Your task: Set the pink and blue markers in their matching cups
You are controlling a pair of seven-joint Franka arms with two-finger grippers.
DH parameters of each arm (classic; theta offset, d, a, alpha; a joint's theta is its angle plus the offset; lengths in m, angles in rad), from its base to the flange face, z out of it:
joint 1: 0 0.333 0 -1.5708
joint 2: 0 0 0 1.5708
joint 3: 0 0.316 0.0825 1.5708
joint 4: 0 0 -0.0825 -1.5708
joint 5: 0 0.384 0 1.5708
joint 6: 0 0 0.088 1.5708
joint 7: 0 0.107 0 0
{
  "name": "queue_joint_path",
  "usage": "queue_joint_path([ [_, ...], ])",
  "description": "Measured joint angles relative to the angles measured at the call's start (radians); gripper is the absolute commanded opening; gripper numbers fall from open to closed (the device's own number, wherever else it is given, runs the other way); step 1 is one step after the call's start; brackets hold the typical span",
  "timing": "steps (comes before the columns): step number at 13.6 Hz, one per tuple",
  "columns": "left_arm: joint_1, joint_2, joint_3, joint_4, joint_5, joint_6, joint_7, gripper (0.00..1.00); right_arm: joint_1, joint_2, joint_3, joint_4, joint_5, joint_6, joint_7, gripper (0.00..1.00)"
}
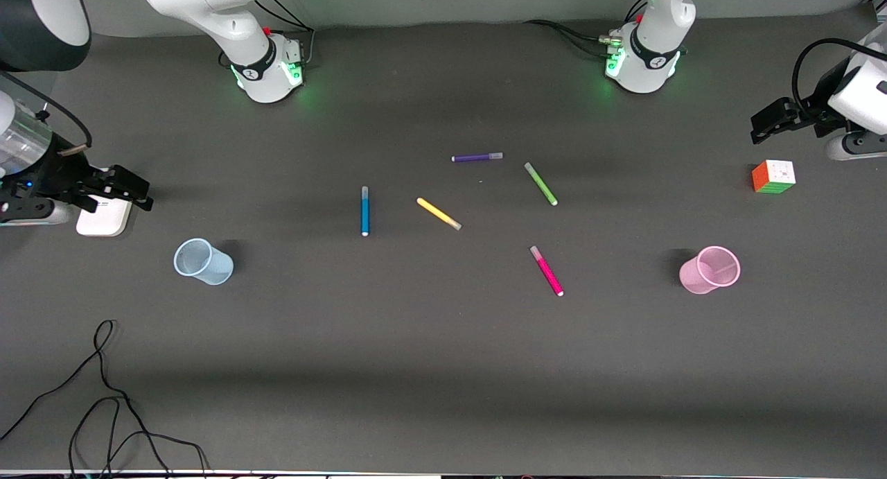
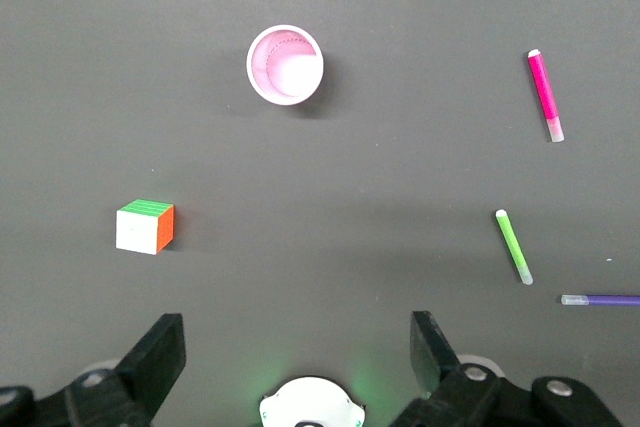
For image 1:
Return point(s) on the yellow marker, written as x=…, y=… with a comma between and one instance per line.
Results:
x=438, y=213

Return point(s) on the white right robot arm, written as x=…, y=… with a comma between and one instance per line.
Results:
x=229, y=21

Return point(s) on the pink marker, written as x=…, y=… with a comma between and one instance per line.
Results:
x=547, y=271

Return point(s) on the blue marker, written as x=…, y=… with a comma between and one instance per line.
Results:
x=364, y=211

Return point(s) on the translucent pink plastic cup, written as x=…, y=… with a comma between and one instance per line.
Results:
x=710, y=271

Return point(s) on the purple marker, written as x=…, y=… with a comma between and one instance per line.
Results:
x=475, y=157

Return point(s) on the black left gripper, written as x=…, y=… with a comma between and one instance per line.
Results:
x=820, y=91

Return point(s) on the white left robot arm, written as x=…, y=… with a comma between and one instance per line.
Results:
x=651, y=42

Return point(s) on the colourful puzzle cube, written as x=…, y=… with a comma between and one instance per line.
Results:
x=773, y=177

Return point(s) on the white rounded flat device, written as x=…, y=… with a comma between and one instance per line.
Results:
x=104, y=219

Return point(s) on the green marker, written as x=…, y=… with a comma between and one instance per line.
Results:
x=540, y=184

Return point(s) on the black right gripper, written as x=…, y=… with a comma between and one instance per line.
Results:
x=64, y=170

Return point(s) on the translucent blue plastic cup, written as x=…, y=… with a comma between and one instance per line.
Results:
x=204, y=263

